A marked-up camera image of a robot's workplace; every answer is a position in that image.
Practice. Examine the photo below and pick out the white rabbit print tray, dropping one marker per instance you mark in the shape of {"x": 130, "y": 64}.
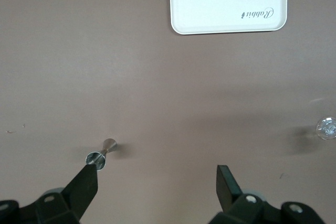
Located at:
{"x": 225, "y": 6}

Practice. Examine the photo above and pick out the clear wine glass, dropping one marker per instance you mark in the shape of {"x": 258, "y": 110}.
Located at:
{"x": 325, "y": 127}

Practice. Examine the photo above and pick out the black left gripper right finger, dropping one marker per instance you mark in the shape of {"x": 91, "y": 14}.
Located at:
{"x": 227, "y": 187}

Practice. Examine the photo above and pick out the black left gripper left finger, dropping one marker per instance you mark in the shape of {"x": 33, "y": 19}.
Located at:
{"x": 81, "y": 187}

